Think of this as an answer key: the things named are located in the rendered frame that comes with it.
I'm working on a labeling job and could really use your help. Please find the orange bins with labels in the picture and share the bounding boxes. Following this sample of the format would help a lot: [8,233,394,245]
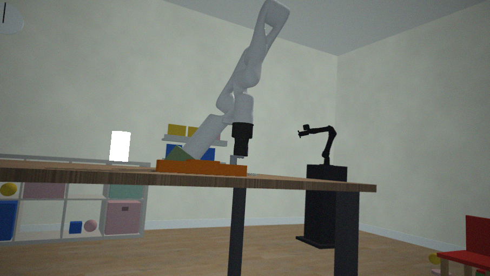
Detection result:
[156,159,247,176]

